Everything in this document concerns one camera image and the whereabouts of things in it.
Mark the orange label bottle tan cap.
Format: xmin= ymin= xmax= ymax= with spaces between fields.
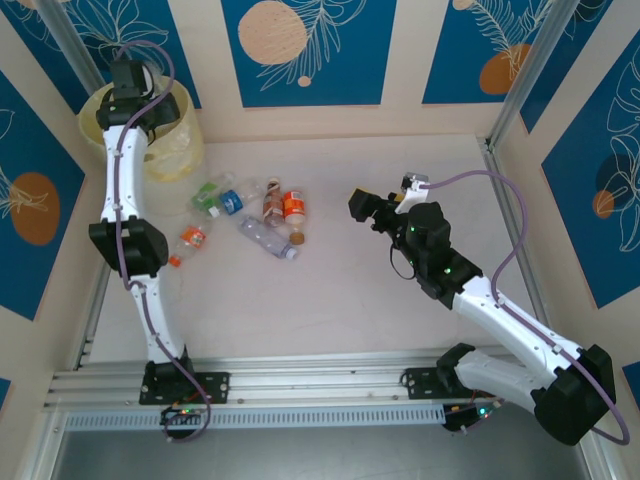
xmin=282 ymin=188 xmax=308 ymax=245

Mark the brown drink plastic bottle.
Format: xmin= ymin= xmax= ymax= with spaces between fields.
xmin=262 ymin=176 xmax=285 ymax=227

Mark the clear ribbed water bottle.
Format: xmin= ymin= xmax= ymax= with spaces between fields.
xmin=238 ymin=214 xmax=300 ymax=262

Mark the orange soda bottle orange cap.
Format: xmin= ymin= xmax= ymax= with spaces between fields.
xmin=167 ymin=222 xmax=214 ymax=268

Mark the cream plastic bin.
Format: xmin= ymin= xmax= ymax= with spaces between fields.
xmin=78 ymin=79 xmax=206 ymax=185

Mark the clear bottle green label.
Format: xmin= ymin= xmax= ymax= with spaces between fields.
xmin=191 ymin=172 xmax=236 ymax=221

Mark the clear bottle blue label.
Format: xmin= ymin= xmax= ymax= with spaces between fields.
xmin=218 ymin=178 xmax=266 ymax=216

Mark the grey metal panel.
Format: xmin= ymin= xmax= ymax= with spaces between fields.
xmin=19 ymin=427 xmax=621 ymax=480

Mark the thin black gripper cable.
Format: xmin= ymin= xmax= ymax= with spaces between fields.
xmin=389 ymin=243 xmax=417 ymax=281

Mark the aluminium frame post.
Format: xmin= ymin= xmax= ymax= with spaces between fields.
xmin=487 ymin=0 xmax=576 ymax=151
xmin=37 ymin=0 xmax=109 ymax=99

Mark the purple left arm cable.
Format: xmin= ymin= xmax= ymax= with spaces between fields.
xmin=112 ymin=41 xmax=212 ymax=445

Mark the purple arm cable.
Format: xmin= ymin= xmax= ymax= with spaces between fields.
xmin=423 ymin=169 xmax=630 ymax=446
xmin=112 ymin=41 xmax=212 ymax=445

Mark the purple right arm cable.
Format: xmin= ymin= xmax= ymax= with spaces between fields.
xmin=423 ymin=169 xmax=630 ymax=446

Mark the aluminium side rail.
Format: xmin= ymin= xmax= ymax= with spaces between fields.
xmin=477 ymin=135 xmax=554 ymax=326
xmin=73 ymin=184 xmax=129 ymax=372

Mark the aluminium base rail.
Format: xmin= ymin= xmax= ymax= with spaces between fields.
xmin=42 ymin=348 xmax=531 ymax=416

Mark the grey slotted cable duct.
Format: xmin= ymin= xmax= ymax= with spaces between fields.
xmin=63 ymin=404 xmax=447 ymax=432

